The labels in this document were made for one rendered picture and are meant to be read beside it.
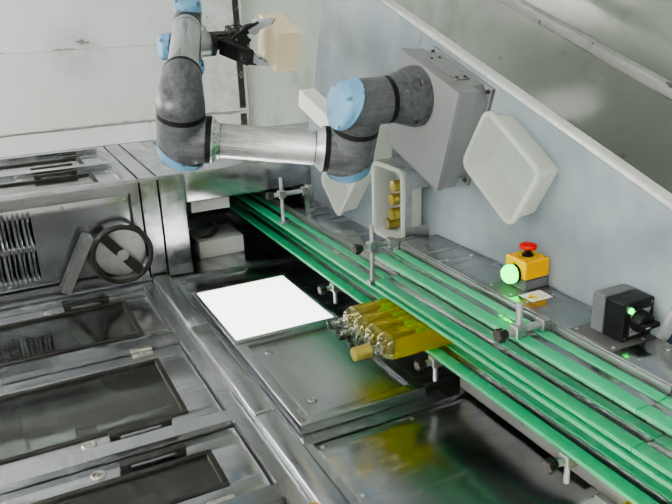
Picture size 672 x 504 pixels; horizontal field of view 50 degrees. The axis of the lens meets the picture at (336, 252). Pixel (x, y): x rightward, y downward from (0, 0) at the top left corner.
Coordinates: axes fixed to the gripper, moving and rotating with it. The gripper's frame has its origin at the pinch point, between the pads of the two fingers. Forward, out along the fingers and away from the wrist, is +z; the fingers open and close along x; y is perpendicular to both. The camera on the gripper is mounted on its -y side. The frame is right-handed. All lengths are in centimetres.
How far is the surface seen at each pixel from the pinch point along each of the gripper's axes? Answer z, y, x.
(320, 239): 8, -31, 55
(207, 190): -18, 12, 58
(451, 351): 8, -104, 38
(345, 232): 15, -34, 52
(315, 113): 17.7, 2.2, 27.0
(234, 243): -6, 14, 87
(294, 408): -31, -99, 48
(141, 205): -41, 11, 60
